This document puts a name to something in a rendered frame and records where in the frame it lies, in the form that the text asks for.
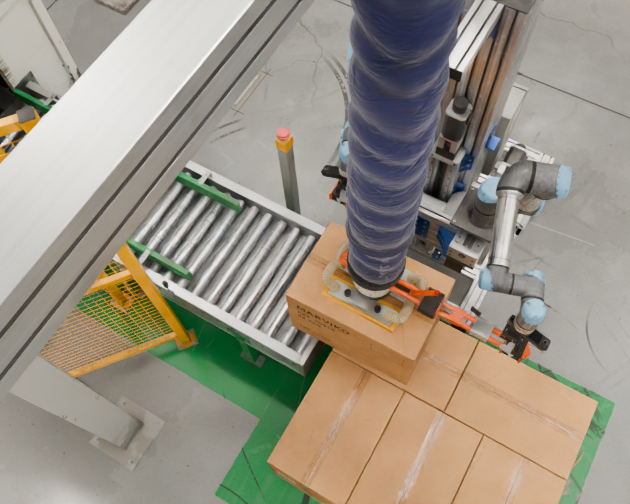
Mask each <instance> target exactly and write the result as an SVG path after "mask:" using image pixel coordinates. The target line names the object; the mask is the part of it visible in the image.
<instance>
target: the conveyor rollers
mask: <svg viewBox="0 0 630 504"><path fill-rule="evenodd" d="M22 131H23V130H20V131H17V132H14V133H11V134H8V135H6V136H7V137H8V138H9V139H10V141H11V142H13V141H14V140H15V139H16V138H17V137H18V136H19V135H20V134H21V133H22ZM6 136H5V137H4V138H3V139H2V140H1V141H0V146H1V145H4V144H7V143H10V141H9V140H8V139H7V137H6ZM185 187H186V186H185V185H184V184H182V183H180V182H177V183H176V185H175V186H174V187H173V189H172V190H171V191H170V192H169V194H168V195H167V196H166V198H165V199H164V200H163V201H162V203H161V204H160V205H159V207H158V208H157V209H156V210H155V212H154V213H153V214H152V216H151V217H150V218H149V219H148V221H147V222H146V223H145V225H144V226H143V227H142V228H141V230H140V231H139V232H138V234H137V235H136V236H135V237H134V240H135V241H137V242H139V243H141V244H142V243H143V241H144V240H145V239H146V237H147V236H148V235H149V234H150V232H151V231H152V230H153V228H154V227H155V226H156V224H157V223H158V222H159V221H160V219H161V218H162V217H163V215H164V214H165V213H166V211H167V210H168V209H169V208H170V206H171V205H172V204H173V202H174V201H175V200H176V198H177V197H178V196H179V195H180V193H181V192H182V191H183V189H184V188H185ZM198 194H199V192H197V191H195V190H193V189H190V190H189V192H188V193H187V194H186V195H185V197H184V198H183V199H182V201H181V202H180V203H179V205H178V206H177V207H176V209H175V210H174V211H173V212H172V214H171V215H170V216H169V218H168V219H167V220H166V222H165V223H164V224H163V226H162V227H161V228H160V229H159V231H158V232H157V233H156V235H155V236H154V237H153V239H152V240H151V241H150V243H149V244H148V245H147V247H148V248H150V249H152V250H154V251H155V250H156V249H157V248H158V246H159V245H160V244H161V243H162V241H163V240H164V239H165V237H166V236H167V235H168V233H169V232H170V231H171V229H172V228H173V227H174V225H175V224H176V223H177V221H178V220H179V219H180V217H181V216H182V215H183V213H184V212H185V211H186V209H187V208H188V207H189V205H190V204H191V203H192V201H193V200H194V199H195V198H196V196H197V195H198ZM211 201H212V199H211V198H209V197H207V196H205V195H204V196H203V197H202V199H201V200H200V201H199V203H198V204H197V205H196V207H195V208H194V209H193V211H192V212H191V213H190V215H189V216H188V217H187V219H186V220H185V221H184V223H183V224H182V225H181V227H180V228H179V229H178V231H177V232H176V233H175V235H174V236H173V237H172V239H171V240H170V241H169V243H168V244H167V245H166V247H165V248H164V249H163V251H162V252H161V253H160V254H161V255H163V256H164V257H166V258H168V259H169V257H170V256H171V255H172V253H173V252H174V251H175V249H176V248H177V247H178V245H179V244H180V242H181V241H182V240H183V238H184V237H185V236H186V234H187V233H188V232H189V230H190V229H191V228H192V226H193V225H194V224H195V222H196V221H197V220H198V218H199V217H200V216H201V214H202V213H203V211H204V210H205V209H206V207H207V206H208V205H209V203H210V202H211ZM225 207H226V206H225V205H223V204H221V203H219V202H217V204H216V205H215V206H214V208H213V209H212V210H211V212H210V213H209V214H208V216H207V217H206V218H205V220H204V221H203V223H202V224H201V225H200V227H199V228H198V229H197V231H196V232H195V233H194V235H193V236H192V237H191V239H190V240H189V242H188V243H187V244H186V246H185V247H184V248H183V250H182V251H181V252H180V254H179V255H178V256H177V258H176V259H175V261H174V262H175V263H177V264H179V265H181V266H183V265H184V263H185V262H186V260H187V259H188V258H189V256H190V255H191V254H192V252H193V251H194V249H195V248H196V247H197V245H198V244H199V243H200V241H201V240H202V238H203V237H204V236H205V234H206V233H207V232H208V230H209V229H210V227H211V226H212V225H213V223H214V222H215V221H216V219H217V218H218V216H219V215H220V214H221V212H222V211H223V210H224V208H225ZM240 212H241V211H240ZM240 212H239V213H240ZM239 213H238V212H236V211H234V210H232V209H231V210H230V211H229V213H228V214H227V215H226V217H225V218H224V220H223V221H222V222H221V224H220V225H219V227H218V228H217V229H216V231H215V232H214V233H213V235H212V236H211V238H210V239H209V240H208V242H207V243H206V245H205V246H204V247H203V249H202V250H201V251H200V253H199V254H198V256H197V257H196V258H195V260H194V261H193V263H192V264H191V265H190V267H189V268H188V270H190V272H191V274H192V276H193V278H194V276H195V275H196V273H197V272H198V271H199V269H200V268H201V266H202V265H203V264H204V262H205V261H206V259H207V258H208V257H209V255H210V254H211V252H212V251H213V250H214V248H215V247H216V245H217V244H218V243H219V241H220V240H221V238H222V237H223V236H224V234H225V233H226V231H227V230H228V229H229V227H230V226H231V224H232V223H233V222H234V220H235V219H236V217H237V216H238V215H239ZM258 213H259V209H258V208H257V207H255V206H252V207H251V208H250V210H249V211H248V212H247V214H246V215H245V217H244V218H243V220H242V221H241V222H240V224H239V225H238V227H237V228H236V229H235V231H234V232H233V234H232V235H231V236H230V238H229V239H228V241H227V242H226V243H225V245H224V246H223V248H222V249H221V251H220V252H219V253H218V255H217V256H216V258H215V259H214V260H213V262H212V263H211V265H210V266H209V267H208V269H207V270H206V272H205V273H204V275H203V276H202V277H201V279H200V280H199V282H198V283H197V284H196V286H195V287H194V289H193V290H192V291H191V293H193V294H195V295H197V296H198V297H200V296H201V294H202V293H203V291H204V290H205V288H206V287H207V286H208V284H209V283H210V281H211V280H212V278H213V277H214V276H215V274H216V273H217V271H218V270H219V269H220V267H221V266H222V264H223V263H224V261H225V260H226V259H227V257H228V256H229V254H230V253H231V251H232V250H233V249H234V247H235V246H236V244H237V243H238V241H239V240H240V239H241V237H242V236H243V234H244V233H245V231H246V230H247V229H248V227H249V226H250V224H251V223H252V221H253V220H254V219H255V217H256V216H257V214H258ZM272 220H273V216H272V215H270V214H269V213H266V214H265V215H264V217H263V218H262V219H261V221H260V222H259V224H258V225H257V227H256V228H255V230H254V231H253V232H252V234H251V235H250V237H249V238H248V240H247V241H246V242H245V244H244V245H243V247H242V248H241V250H240V251H239V253H238V254H237V255H236V257H235V258H234V260H233V261H232V263H231V264H230V265H229V267H228V268H227V270H226V271H225V273H224V274H223V276H222V277H221V278H220V280H219V281H218V283H217V284H216V286H215V287H214V289H213V290H212V291H211V293H210V294H209V296H208V297H207V299H206V300H205V301H207V302H209V303H211V304H213V305H214V304H215V303H216V301H217V300H218V298H219V297H220V295H221V294H222V293H223V291H224V290H225V288H226V287H227V285H228V284H229V282H230V281H231V279H232V278H233V277H234V275H235V274H236V272H237V271H238V269H239V268H240V266H241V265H242V263H243V262H244V261H245V259H246V258H247V256H248V255H249V253H250V252H251V250H252V249H253V247H254V246H255V245H256V243H257V242H258V240H259V239H260V237H261V236H262V234H263V233H264V231H265V230H266V229H267V227H268V226H269V224H270V223H271V221H272ZM286 227H287V223H286V222H284V221H282V220H280V221H279V222H278V224H277V225H276V227H275V228H274V230H273V231H272V233H271V234H270V236H269V237H268V239H267V240H266V241H265V243H264V244H263V246H262V247H261V249H260V250H259V252H258V253H257V255H256V256H255V258H254V259H253V261H252V262H251V264H250V265H249V266H248V268H247V269H246V271H245V272H244V274H243V275H242V277H241V278H240V280H239V281H238V283H237V284H236V286H235V287H234V288H233V290H232V291H231V293H230V294H229V296H228V297H227V299H226V300H225V302H224V303H223V305H222V306H221V308H220V309H222V310H223V311H225V312H227V313H229V312H230V310H231V309H232V307H233V306H234V304H235V303H236V301H237V300H238V298H239V297H240V295H241V294H242V292H243V291H244V289H245V288H246V287H247V285H248V284H249V282H250V281H251V279H252V278H253V276H254V275H255V273H256V272H257V270H258V269H259V267H260V266H261V264H262V263H263V261H264V260H265V258H266V257H267V255H268V254H269V252H270V251H271V249H272V248H273V246H274V245H275V243H276V242H277V240H278V239H279V237H280V236H281V235H282V233H283V232H284V230H285V229H286ZM301 233H302V231H301V230H300V229H298V228H296V227H295V228H294V229H293V230H292V232H291V233H290V235H289V236H288V238H287V239H286V241H285V242H284V244H283V245H282V247H281V248H280V250H279V251H278V252H277V254H276V255H275V257H274V258H273V260H272V261H271V263H270V264H269V266H268V267H267V269H266V270H265V272H264V273H263V275H262V276H261V278H260V279H259V281H258V282H257V284H256V285H255V287H254V288H253V290H252V291H251V293H250V294H249V296H248V297H247V299H246V300H245V302H244V303H243V305H242V306H241V308H240V309H239V311H238V312H237V314H236V315H235V317H236V318H238V319H239V320H241V321H244V320H245V318H246V317H247V315H248V314H249V312H250V311H251V309H252V308H253V306H254V305H255V303H256V302H257V300H258V299H259V297H260V295H261V294H262V292H263V291H264V289H265V288H266V286H267V285H268V283H269V282H270V280H271V279H272V277H273V276H274V274H275V273H276V271H277V270H278V268H279V267H280V265H281V264H282V262H283V261H284V259H285V258H286V256H287V255H288V253H289V251H290V250H291V248H292V247H293V245H294V244H295V242H296V241H297V239H298V238H299V236H300V235H301ZM315 241H316V238H315V237H314V236H312V235H308V236H307V238H306V240H305V241H304V243H303V244H302V246H301V247H300V249H299V250H298V252H297V253H296V255H295V256H294V258H293V259H292V261H291V262H290V264H289V266H288V267H287V269H286V270H285V272H284V273H283V275H282V276H281V278H280V279H279V281H278V282H277V284H276V285H275V287H274V289H273V290H272V292H271V293H270V295H269V296H268V298H267V299H266V301H265V302H264V304H263V305H262V307H261V308H260V310H259V311H258V313H257V315H256V316H255V318H254V319H253V321H252V322H251V324H250V326H252V327H254V328H255V329H257V330H259V328H260V327H261V325H262V323H263V322H264V320H265V319H266V317H267V316H268V314H269V313H270V311H271V310H272V308H273V306H274V305H275V303H276V302H277V300H278V299H279V297H280V296H281V294H282V293H283V291H284V289H285V288H286V286H287V285H288V283H289V282H290V280H291V279H292V277H293V275H294V274H295V272H296V271H297V269H298V268H299V266H300V265H301V263H302V262H303V260H304V258H305V257H306V255H307V254H308V252H309V251H310V249H311V248H312V246H313V244H314V243H315ZM193 278H192V279H193ZM288 315H289V310H288V305H287V300H286V301H285V303H284V304H283V306H282V307H281V309H280V311H279V312H278V314H277V315H276V317H275V318H274V320H273V321H272V323H271V325H270V326H269V328H268V329H267V331H266V332H265V334H266V335H268V336H270V337H271V338H273V339H274V337H275V335H276V334H277V332H278V331H279V329H280V327H281V326H282V324H283V323H284V321H285V320H286V318H287V316H288ZM298 332H299V329H297V328H295V327H293V326H292V324H291V326H290V327H289V329H288V330H287V332H286V334H285V335H284V337H283V338H282V340H281V342H280V343H282V344H284V345H286V346H287V347H289V346H290V345H291V343H292V341H293V340H294V338H295V337H296V335H297V333H298ZM312 339H313V337H312V336H310V335H309V334H307V333H306V335H305V337H304V338H303V340H302V342H301V343H300V345H299V346H298V348H297V350H296V352H298V353H300V354H302V355H303V353H304V352H305V350H306V348H307V347H308V345H309V343H310V342H311V340H312Z"/></svg>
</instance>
